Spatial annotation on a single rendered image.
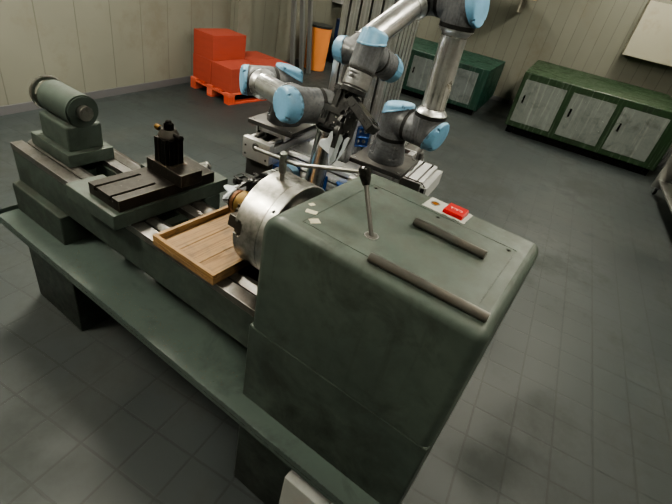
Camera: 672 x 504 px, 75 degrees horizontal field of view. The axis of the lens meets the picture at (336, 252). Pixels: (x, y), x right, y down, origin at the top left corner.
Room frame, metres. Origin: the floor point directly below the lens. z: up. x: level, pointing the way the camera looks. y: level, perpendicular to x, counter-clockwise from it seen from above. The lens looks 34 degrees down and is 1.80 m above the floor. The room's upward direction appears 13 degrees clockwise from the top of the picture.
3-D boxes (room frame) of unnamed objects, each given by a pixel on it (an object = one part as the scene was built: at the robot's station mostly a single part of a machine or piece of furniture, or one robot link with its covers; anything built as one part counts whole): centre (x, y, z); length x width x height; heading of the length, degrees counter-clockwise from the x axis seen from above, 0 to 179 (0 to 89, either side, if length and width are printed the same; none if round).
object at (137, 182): (1.48, 0.75, 0.95); 0.43 x 0.18 x 0.04; 152
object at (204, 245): (1.28, 0.41, 0.89); 0.36 x 0.30 x 0.04; 152
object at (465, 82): (8.69, -1.13, 0.37); 1.93 x 1.71 x 0.74; 70
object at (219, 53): (6.07, 1.75, 0.36); 1.30 x 0.98 x 0.72; 160
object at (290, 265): (0.99, -0.17, 1.06); 0.59 x 0.48 x 0.39; 62
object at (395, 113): (1.70, -0.12, 1.33); 0.13 x 0.12 x 0.14; 56
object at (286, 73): (1.87, 0.36, 1.33); 0.13 x 0.12 x 0.14; 124
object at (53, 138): (1.72, 1.25, 1.01); 0.30 x 0.20 x 0.29; 62
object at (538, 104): (7.65, -3.50, 0.45); 2.19 x 2.00 x 0.91; 70
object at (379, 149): (1.70, -0.11, 1.21); 0.15 x 0.15 x 0.10
